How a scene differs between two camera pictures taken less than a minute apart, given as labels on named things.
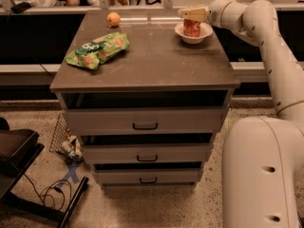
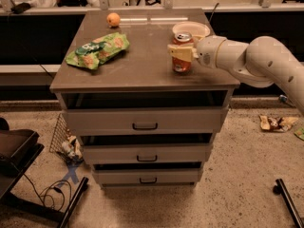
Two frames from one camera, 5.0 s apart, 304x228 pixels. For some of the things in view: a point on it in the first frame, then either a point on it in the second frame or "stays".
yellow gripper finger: (198, 14) -> (185, 51)
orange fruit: (113, 18) stays
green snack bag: (98, 50) stays
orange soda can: (191, 28) -> (179, 65)
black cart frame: (19, 149) stays
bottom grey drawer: (176, 176) stays
